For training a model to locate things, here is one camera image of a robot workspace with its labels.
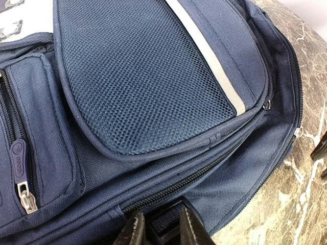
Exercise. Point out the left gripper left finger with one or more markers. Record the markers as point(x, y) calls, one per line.
point(133, 233)

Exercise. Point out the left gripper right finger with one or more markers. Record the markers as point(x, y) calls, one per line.
point(192, 232)

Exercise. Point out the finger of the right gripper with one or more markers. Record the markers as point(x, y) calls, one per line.
point(319, 153)

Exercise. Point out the navy blue student backpack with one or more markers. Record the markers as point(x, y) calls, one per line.
point(142, 106)

